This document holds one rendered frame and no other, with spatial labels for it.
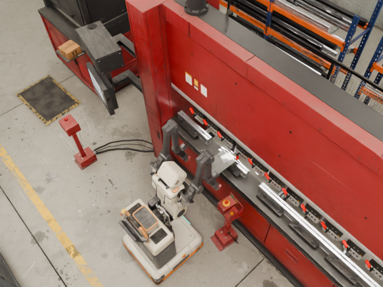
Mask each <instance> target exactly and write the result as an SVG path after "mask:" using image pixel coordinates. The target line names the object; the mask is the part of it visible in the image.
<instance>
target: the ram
mask: <svg viewBox="0 0 383 287"><path fill-rule="evenodd" d="M165 24H166V36H167V43H168V54H169V65H170V77H171V82H172V84H174V85H175V86H176V87H177V88H178V89H179V90H181V91H182V92H183V93H184V94H185V95H187V97H189V98H190V99H191V100H193V101H194V102H195V103H196V104H197V105H198V106H200V107H201V108H202V109H203V110H204V111H205V112H207V113H208V114H209V115H210V116H212V118H213V119H215V120H216V121H217V122H219V123H220V124H221V125H222V126H223V127H224V128H226V129H227V130H228V131H229V132H230V133H231V134H233V135H234V136H235V137H236V138H237V139H239V140H240V141H241V142H242V143H243V144H245V145H246V146H247V147H248V148H249V149H250V150H252V151H253V152H254V153H255V154H256V155H257V156H259V157H260V158H261V159H262V160H264V161H265V163H267V164H268V165H269V166H271V167H272V168H273V169H274V170H275V171H276V172H277V173H279V174H280V175H281V176H282V177H283V178H284V179H286V180H287V181H288V182H290V184H292V185H293V186H294V187H295V188H296V189H298V190H299V191H300V192H301V193H302V194H303V195H305V196H306V197H307V198H308V199H309V200H310V201H312V202H313V203H314V204H315V205H317V206H318V207H319V208H320V209H321V210H322V211H324V212H325V213H326V214H327V215H328V216H329V217H331V218H332V219H333V220H334V221H335V222H336V223H337V224H339V225H340V226H341V227H343V228H344V229H345V230H346V231H347V232H348V233H350V234H351V235H352V236H353V237H354V238H355V239H357V240H358V241H359V242H360V243H361V244H362V245H363V246H365V247H366V248H367V249H369V250H370V251H371V252H372V253H373V254H374V255H376V256H377V257H378V258H379V259H380V260H381V261H383V177H381V176H380V175H378V174H377V173H376V172H375V171H373V170H372V169H370V168H369V167H368V166H366V165H365V164H363V163H362V162H361V161H359V160H358V159H357V158H355V157H354V156H353V155H351V154H350V153H348V152H347V151H346V150H344V149H343V148H341V147H340V146H339V145H338V144H336V143H334V142H333V141H332V140H330V139H329V138H328V137H326V136H325V135H324V134H322V133H321V132H319V131H318V130H317V129H315V128H314V127H313V126H311V125H310V124H309V123H307V122H306V121H304V120H303V119H302V118H300V117H299V116H298V115H296V114H295V113H294V112H292V111H291V110H289V109H288V108H286V107H285V106H284V105H282V104H281V103H280V102H278V101H277V100H275V99H274V98H273V97H271V96H270V95H269V94H267V93H266V92H265V91H263V90H262V89H260V88H259V87H257V86H256V85H255V84H254V83H252V82H251V81H249V80H248V79H247V78H245V77H244V76H242V75H241V74H240V73H238V72H237V71H236V70H234V69H233V68H231V67H230V66H229V65H227V64H226V63H225V62H223V61H222V60H221V59H219V58H218V57H216V56H215V55H214V54H212V53H211V52H210V51H208V50H207V49H205V48H204V47H202V46H201V45H200V44H198V43H197V42H196V41H195V40H193V39H192V38H190V37H189V36H187V35H186V34H185V33H183V32H182V31H181V30H179V29H178V28H177V27H175V26H174V25H172V24H171V23H170V22H168V21H167V20H165ZM185 72H187V73H188V74H189V75H190V76H191V84H192V85H190V84H189V83H188V82H187V81H186V73H185ZM194 79H196V80H197V81H198V86H196V85H195V84H194ZM201 84H202V85H203V86H204V87H205V88H207V97H205V96H204V95H203V94H202V93H201ZM194 86H196V87H197V88H198V90H197V89H195V87H194ZM172 87H173V88H174V89H175V90H176V91H177V92H178V93H179V94H181V95H182V96H183V97H184V98H186V97H185V96H184V95H183V94H182V93H181V92H179V91H178V90H177V89H176V88H175V87H174V86H172ZM186 99H187V101H189V102H190V103H191V104H193V103H192V102H191V101H190V100H189V99H188V98H186ZM193 105H194V104H193ZM194 106H195V107H196V108H197V109H198V110H200V108H198V107H197V106H196V105H194ZM200 111H201V110H200ZM201 112H202V113H203V114H204V115H205V116H206V117H208V118H209V119H210V120H211V121H212V122H213V123H215V124H216V125H217V126H218V127H219V128H221V129H222V130H223V131H224V132H225V133H226V134H228V132H227V131H225V130H224V129H223V128H222V127H220V126H219V125H218V124H217V123H216V122H215V121H213V120H212V119H211V118H210V117H209V116H208V115H206V114H205V113H204V112H203V111H201ZM228 135H229V136H230V137H231V138H232V139H233V140H234V141H236V142H237V143H238V144H239V145H241V147H243V148H244V149H245V150H246V151H247V152H249V153H250V154H251V155H252V156H253V157H254V158H256V159H257V160H258V161H259V162H260V163H261V164H263V165H264V166H265V167H266V168H268V169H269V170H270V171H271V172H272V173H273V174H274V175H276V176H277V177H278V178H279V179H280V180H281V181H282V182H284V183H285V184H286V185H287V186H288V187H289V188H291V189H292V190H293V191H294V192H296V193H297V194H298V195H299V196H300V197H301V198H302V199H304V200H305V201H306V202H307V203H308V204H309V205H310V206H312V207H313V208H314V209H315V210H316V211H317V212H319V213H320V214H321V215H323V216H324V217H325V218H326V219H327V220H328V221H329V222H331V223H332V224H333V225H334V226H335V227H336V228H337V229H339V230H340V231H341V232H342V233H343V234H344V235H345V236H347V237H348V238H349V239H351V240H352V241H353V242H354V243H355V244H356V245H357V246H359V247H360V248H361V249H362V250H363V251H364V252H365V253H367V254H368V255H369V256H370V257H371V258H372V259H374V260H375V261H376V262H377V263H379V264H380V265H381V266H382V267H383V265H382V264H381V263H380V262H379V261H378V260H377V259H375V258H374V257H373V256H372V255H371V254H370V253H369V252H367V251H366V250H365V249H364V248H363V247H362V246H360V245H359V244H358V243H357V242H355V241H354V240H353V239H352V238H351V237H350V236H348V235H347V234H346V233H345V232H344V231H343V230H341V229H340V228H339V227H338V226H337V225H336V224H335V223H333V222H332V221H331V220H330V219H328V218H327V217H326V216H325V215H324V214H323V213H321V212H320V211H319V210H318V209H317V208H316V207H315V206H313V205H312V204H311V203H310V202H309V201H308V200H306V199H305V198H304V197H303V196H301V195H300V194H299V193H298V192H297V191H296V190H294V189H293V188H292V187H291V186H290V185H289V184H288V183H286V182H285V181H284V180H282V178H281V177H279V176H278V175H277V174H275V173H274V172H273V171H272V170H271V169H270V168H269V167H267V166H266V165H265V164H264V163H263V162H262V161H260V160H259V159H258V158H257V157H256V156H255V155H253V154H252V153H251V152H250V151H249V150H247V149H246V148H245V147H244V146H243V145H242V144H240V143H239V142H238V141H237V140H236V139H235V138H234V137H232V136H231V135H230V134H228Z"/></svg>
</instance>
